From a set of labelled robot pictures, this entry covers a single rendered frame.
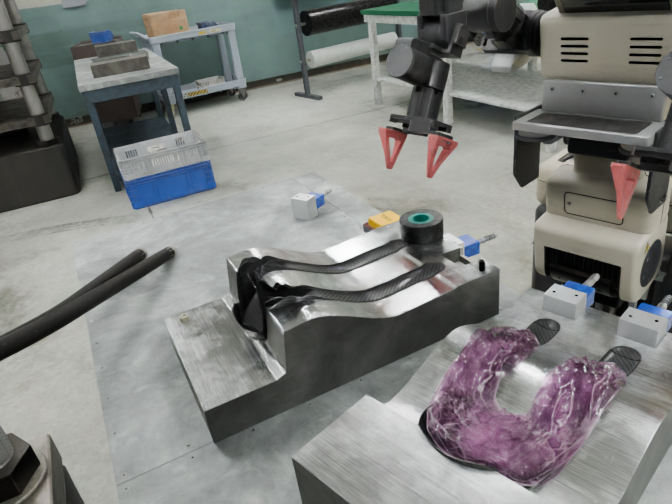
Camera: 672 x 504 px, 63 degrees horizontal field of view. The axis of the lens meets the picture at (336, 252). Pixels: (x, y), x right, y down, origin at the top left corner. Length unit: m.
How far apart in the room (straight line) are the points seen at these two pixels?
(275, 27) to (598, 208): 6.58
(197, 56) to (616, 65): 6.46
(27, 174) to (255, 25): 3.81
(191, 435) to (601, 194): 0.89
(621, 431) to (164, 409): 0.61
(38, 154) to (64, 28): 2.76
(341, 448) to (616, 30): 0.85
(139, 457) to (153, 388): 0.14
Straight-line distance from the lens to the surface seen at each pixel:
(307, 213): 1.34
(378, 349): 0.84
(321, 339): 0.77
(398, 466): 0.58
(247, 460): 0.77
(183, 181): 4.04
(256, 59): 7.49
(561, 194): 1.26
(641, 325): 0.84
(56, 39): 7.17
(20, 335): 0.93
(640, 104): 1.13
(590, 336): 0.85
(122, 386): 0.96
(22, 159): 4.66
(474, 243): 1.10
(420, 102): 1.02
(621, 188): 0.84
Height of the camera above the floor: 1.36
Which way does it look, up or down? 28 degrees down
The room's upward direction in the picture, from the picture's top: 8 degrees counter-clockwise
